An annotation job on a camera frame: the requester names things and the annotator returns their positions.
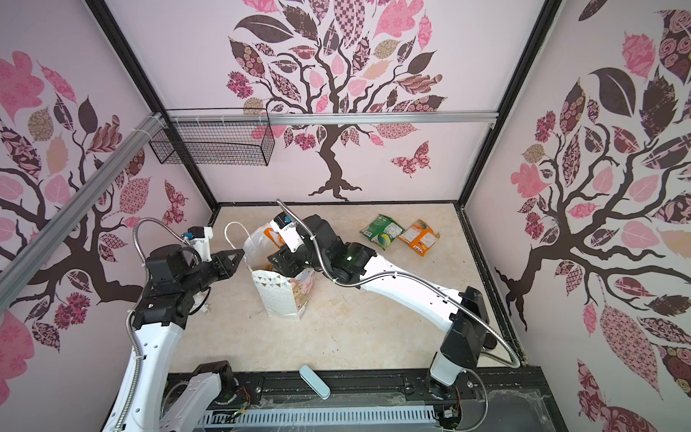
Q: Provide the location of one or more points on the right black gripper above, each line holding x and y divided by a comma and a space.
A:
286, 262

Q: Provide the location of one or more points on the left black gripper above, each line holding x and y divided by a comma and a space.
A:
227, 265

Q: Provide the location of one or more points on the white patterned paper bag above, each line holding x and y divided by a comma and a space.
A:
282, 297

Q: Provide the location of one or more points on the green Fox's candy bag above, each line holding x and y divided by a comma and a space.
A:
382, 231

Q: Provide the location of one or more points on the orange Fox's fruits candy bag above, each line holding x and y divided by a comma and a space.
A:
419, 237

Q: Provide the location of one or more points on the Fox's fruits oval candy bag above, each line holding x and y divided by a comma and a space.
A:
272, 235

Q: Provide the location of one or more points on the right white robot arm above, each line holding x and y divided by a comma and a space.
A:
462, 315

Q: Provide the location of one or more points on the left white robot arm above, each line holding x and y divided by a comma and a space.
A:
155, 327

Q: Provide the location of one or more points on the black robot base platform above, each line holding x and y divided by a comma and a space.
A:
490, 399

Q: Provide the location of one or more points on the light blue oblong object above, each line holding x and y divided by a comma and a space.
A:
316, 383

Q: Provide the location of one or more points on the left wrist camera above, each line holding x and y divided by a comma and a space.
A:
199, 238

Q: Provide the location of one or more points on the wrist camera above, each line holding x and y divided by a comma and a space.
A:
199, 238
287, 229

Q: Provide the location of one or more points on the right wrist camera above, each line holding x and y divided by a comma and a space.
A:
287, 229

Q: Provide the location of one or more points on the black wire basket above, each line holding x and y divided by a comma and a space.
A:
234, 137

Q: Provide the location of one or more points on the aluminium rail back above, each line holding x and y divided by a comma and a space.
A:
291, 119

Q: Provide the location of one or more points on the aluminium rail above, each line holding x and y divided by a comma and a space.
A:
21, 270
291, 119

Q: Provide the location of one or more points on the white slotted cable duct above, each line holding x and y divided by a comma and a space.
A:
307, 417

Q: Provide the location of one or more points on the aluminium rail left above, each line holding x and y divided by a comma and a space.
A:
21, 270

